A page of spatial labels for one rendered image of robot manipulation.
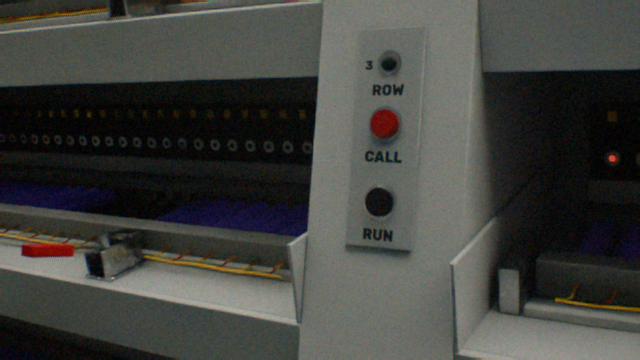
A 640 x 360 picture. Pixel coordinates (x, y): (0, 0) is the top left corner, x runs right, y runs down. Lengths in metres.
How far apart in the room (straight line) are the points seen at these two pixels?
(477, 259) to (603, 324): 0.07
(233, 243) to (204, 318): 0.06
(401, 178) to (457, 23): 0.09
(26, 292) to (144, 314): 0.13
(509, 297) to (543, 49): 0.14
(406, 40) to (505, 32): 0.05
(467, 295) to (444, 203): 0.05
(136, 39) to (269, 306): 0.21
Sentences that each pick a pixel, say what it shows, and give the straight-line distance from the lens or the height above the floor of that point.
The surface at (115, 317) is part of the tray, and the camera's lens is 0.53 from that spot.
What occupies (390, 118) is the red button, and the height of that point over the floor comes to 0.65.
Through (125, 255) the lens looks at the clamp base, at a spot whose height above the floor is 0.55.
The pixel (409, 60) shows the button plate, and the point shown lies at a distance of 0.40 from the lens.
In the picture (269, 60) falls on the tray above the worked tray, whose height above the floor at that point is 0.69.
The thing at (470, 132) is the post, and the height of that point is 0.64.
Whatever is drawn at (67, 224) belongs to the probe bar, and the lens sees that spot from 0.63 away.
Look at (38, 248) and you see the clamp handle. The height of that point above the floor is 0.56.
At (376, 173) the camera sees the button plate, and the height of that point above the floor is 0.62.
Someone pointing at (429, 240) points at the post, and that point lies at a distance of 0.38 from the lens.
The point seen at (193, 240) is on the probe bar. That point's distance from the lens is 0.53.
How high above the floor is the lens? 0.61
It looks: 1 degrees up
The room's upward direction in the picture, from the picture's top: 4 degrees clockwise
